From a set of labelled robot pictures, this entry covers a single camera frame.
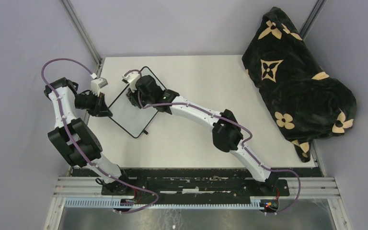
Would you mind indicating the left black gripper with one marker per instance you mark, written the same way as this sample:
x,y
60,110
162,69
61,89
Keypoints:
x,y
102,113

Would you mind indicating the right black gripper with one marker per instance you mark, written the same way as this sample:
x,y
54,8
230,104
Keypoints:
x,y
133,93

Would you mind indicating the small black-framed whiteboard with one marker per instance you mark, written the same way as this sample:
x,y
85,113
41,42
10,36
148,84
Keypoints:
x,y
130,118

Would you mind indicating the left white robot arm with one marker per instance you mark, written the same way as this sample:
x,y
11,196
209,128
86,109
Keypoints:
x,y
73,139

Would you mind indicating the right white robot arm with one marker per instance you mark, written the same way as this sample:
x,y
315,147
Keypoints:
x,y
227,135

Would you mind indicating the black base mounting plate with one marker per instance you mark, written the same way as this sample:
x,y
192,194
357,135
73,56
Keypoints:
x,y
196,187

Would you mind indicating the black floral blanket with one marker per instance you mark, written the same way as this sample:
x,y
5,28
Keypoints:
x,y
305,102

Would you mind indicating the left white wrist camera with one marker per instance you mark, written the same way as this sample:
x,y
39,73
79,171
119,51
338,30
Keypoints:
x,y
97,84

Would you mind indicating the left aluminium corner post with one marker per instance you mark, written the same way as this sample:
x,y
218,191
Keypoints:
x,y
83,34

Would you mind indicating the aluminium corner post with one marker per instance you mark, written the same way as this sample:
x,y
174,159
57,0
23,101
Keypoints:
x,y
83,34
314,13

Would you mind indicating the blue-grey cable duct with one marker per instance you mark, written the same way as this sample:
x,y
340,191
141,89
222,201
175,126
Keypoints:
x,y
115,203

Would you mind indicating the right aluminium corner post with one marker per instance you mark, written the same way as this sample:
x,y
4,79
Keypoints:
x,y
314,13

